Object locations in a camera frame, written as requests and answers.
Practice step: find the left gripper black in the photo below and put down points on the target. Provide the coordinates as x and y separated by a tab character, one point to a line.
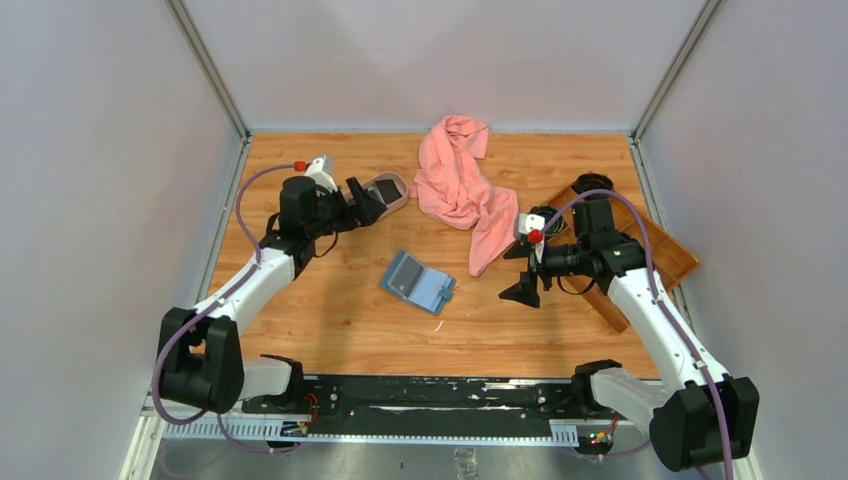
365	212

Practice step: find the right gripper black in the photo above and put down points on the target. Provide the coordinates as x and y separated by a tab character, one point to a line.
525	291

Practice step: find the black VIP card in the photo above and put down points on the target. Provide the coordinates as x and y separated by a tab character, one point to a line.
405	275

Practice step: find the blue leather card holder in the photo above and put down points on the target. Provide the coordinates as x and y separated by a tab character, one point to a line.
432	292

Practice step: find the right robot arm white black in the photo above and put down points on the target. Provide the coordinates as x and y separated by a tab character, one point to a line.
700	414

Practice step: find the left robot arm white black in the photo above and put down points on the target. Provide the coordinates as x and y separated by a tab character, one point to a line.
199	360

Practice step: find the black card right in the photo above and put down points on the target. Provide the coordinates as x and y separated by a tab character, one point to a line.
385	190

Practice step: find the pink oval tray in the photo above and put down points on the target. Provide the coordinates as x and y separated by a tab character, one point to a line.
402	185

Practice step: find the pink cloth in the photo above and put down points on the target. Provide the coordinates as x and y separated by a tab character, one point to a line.
450	187

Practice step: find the black tape roll upper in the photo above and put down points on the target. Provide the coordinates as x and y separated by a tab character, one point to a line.
592	181

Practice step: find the wooden compartment tray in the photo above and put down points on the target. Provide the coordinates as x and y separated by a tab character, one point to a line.
640	262

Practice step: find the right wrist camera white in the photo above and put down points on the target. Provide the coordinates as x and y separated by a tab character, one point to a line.
530	227

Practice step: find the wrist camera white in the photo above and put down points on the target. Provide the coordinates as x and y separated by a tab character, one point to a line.
320	170
530	227

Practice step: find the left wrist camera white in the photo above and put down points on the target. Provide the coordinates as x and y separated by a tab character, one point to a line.
320	170

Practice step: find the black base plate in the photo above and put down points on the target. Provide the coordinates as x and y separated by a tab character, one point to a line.
433	407

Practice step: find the aluminium rail frame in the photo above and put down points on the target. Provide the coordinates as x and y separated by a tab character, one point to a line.
273	432

